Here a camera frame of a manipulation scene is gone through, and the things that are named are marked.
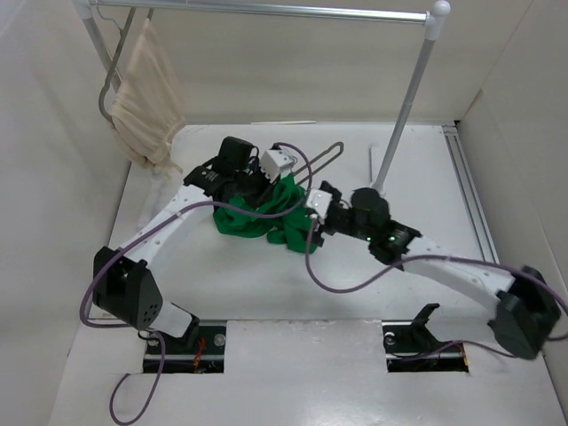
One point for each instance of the beige hanging garment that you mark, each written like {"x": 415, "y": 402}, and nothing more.
{"x": 148, "y": 110}

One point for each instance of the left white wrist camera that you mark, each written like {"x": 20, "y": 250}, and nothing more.
{"x": 275, "y": 162}

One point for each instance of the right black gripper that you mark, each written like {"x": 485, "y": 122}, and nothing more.
{"x": 317, "y": 237}

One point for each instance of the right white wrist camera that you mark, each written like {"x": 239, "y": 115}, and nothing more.
{"x": 318, "y": 202}

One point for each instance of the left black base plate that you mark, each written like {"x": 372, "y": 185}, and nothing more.
{"x": 206, "y": 355}

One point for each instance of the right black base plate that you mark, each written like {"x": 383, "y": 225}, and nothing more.
{"x": 411, "y": 349}

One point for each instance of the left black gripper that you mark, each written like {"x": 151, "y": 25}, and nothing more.
{"x": 267, "y": 189}

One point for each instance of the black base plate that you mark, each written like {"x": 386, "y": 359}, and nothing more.
{"x": 411, "y": 349}
{"x": 206, "y": 355}

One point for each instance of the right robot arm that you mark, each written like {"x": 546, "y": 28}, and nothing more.
{"x": 524, "y": 309}

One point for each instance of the metal clothes rack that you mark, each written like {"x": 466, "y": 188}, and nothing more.
{"x": 433, "y": 20}

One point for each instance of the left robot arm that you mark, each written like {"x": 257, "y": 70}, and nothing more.
{"x": 126, "y": 287}

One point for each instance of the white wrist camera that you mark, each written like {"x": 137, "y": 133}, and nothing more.
{"x": 318, "y": 202}
{"x": 275, "y": 162}

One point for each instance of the aluminium rail on table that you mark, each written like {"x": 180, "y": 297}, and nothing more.
{"x": 469, "y": 194}

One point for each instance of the grey clothes hanger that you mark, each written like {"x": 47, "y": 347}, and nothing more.
{"x": 319, "y": 162}

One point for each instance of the grey hanger with beige garment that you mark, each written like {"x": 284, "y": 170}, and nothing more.
{"x": 113, "y": 79}

